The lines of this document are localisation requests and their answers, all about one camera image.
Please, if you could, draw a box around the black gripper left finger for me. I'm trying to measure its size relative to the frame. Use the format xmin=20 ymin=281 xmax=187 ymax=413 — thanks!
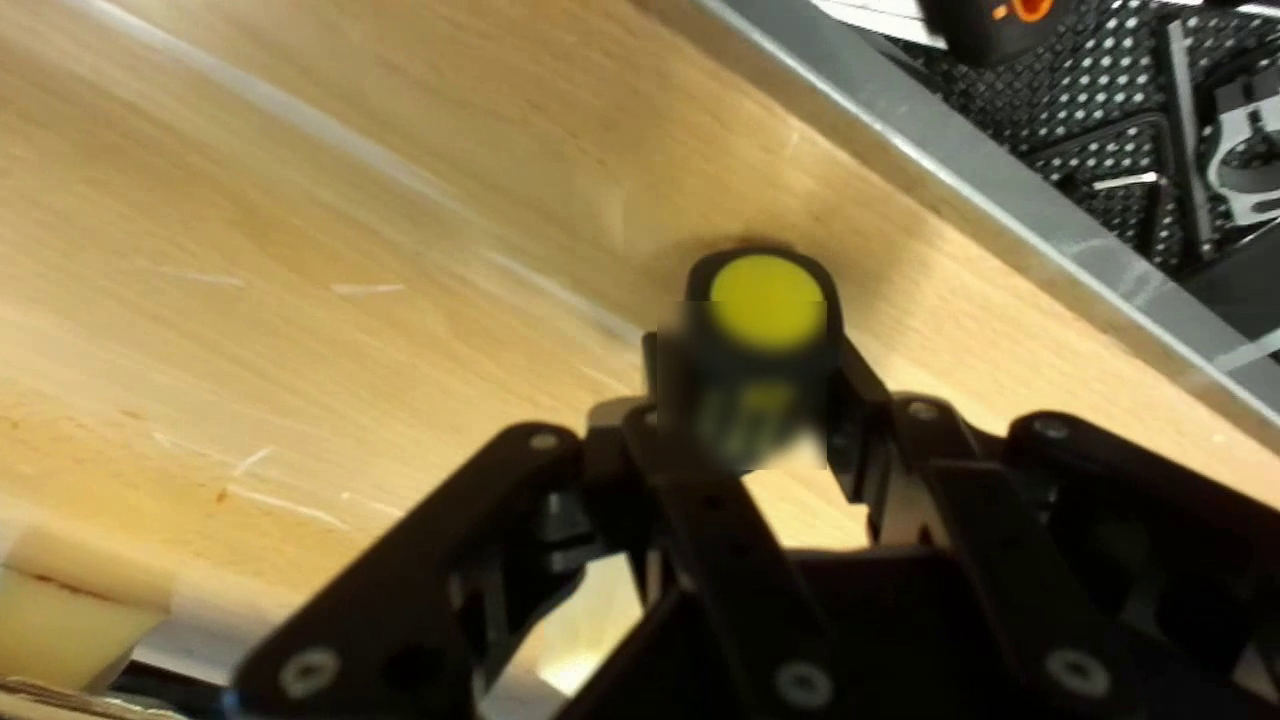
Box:
xmin=230 ymin=331 xmax=879 ymax=720

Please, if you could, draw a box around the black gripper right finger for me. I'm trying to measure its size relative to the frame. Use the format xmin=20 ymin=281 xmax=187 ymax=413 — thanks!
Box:
xmin=814 ymin=350 xmax=1280 ymax=720

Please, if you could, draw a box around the black yellow stubby screwdriver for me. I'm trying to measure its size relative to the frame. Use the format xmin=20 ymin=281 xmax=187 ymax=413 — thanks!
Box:
xmin=681 ymin=246 xmax=842 ymax=473

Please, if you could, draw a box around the open metal drawer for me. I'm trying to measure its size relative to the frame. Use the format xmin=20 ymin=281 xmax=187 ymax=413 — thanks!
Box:
xmin=637 ymin=0 xmax=1280 ymax=448

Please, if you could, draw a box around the small translucent white cup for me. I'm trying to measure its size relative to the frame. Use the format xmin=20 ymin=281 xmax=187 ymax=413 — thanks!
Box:
xmin=0 ymin=526 xmax=168 ymax=692

